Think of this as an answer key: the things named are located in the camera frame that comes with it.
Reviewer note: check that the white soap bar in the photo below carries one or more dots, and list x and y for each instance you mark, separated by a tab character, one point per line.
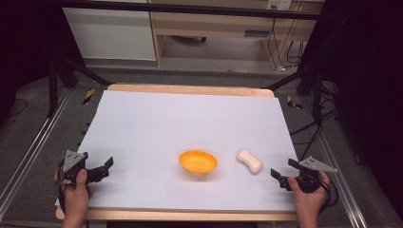
249	161

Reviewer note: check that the person's left hand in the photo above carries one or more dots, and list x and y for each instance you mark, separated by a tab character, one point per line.
76	196

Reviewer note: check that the orange plastic bowl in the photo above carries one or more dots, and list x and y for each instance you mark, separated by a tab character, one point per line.
198	162

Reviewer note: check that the yellow black floor tape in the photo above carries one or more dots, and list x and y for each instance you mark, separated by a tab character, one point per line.
294	103
89	96

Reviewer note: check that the metal floor rail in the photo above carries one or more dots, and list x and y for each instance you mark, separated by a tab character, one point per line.
335	171
31	148

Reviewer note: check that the white power strip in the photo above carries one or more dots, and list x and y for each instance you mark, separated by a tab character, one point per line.
278	4

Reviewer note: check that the white table sheet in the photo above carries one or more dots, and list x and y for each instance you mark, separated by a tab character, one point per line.
177	126

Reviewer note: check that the wooden table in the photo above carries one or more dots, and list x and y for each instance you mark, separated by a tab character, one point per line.
190	89

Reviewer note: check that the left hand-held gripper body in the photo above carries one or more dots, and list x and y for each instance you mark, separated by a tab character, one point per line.
73	162

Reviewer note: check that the black metal stand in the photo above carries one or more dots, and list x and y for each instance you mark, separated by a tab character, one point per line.
312	85
66	72

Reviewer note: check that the wooden background desk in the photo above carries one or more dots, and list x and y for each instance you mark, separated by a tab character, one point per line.
206	23

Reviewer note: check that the white cabinet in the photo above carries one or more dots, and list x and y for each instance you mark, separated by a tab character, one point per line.
111	34

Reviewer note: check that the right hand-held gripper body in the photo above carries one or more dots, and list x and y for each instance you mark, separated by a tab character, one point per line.
312	172

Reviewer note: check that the black overhead bar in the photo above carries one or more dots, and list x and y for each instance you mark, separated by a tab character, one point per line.
190	8

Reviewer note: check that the dark curtain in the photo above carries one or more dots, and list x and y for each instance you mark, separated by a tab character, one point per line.
370	95
28	41

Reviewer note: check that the person's right hand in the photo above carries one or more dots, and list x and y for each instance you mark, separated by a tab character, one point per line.
309	202

